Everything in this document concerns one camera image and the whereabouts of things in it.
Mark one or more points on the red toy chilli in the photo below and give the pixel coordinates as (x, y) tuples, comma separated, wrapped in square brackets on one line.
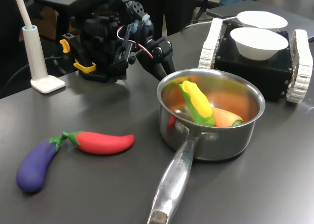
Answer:
[(100, 143)]

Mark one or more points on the black office chair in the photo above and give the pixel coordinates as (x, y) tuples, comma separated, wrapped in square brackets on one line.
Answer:
[(59, 1), (200, 10)]

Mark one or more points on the yellow green toy corn cob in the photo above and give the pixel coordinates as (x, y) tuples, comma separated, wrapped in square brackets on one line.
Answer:
[(198, 103)]

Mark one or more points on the white bowl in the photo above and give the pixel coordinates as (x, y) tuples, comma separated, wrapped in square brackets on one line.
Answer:
[(258, 43), (262, 19)]

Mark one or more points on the orange toy carrot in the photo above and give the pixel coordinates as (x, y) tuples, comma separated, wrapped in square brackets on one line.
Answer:
[(224, 118)]

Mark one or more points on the white post with flat foot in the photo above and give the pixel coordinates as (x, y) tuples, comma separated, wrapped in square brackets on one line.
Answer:
[(36, 57)]

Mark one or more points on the black and yellow clamp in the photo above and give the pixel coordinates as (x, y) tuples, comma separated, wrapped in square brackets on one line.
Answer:
[(73, 47)]

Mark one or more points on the purple toy aubergine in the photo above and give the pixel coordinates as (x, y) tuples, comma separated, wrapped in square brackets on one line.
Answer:
[(34, 170)]

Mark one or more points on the black vehicle with white tracks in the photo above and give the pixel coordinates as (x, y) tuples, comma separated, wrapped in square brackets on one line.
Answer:
[(250, 71)]

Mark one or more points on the pale grey putty lump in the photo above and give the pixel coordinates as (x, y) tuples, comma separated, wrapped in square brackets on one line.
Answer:
[(133, 28), (146, 20)]

